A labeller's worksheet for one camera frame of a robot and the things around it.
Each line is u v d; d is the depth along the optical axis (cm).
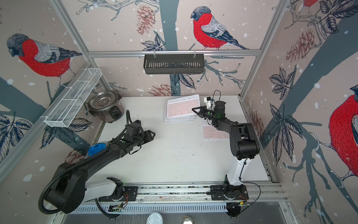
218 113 78
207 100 88
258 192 75
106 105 100
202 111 87
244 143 51
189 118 104
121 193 71
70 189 41
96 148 81
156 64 95
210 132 97
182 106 95
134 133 69
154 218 62
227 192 67
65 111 72
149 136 78
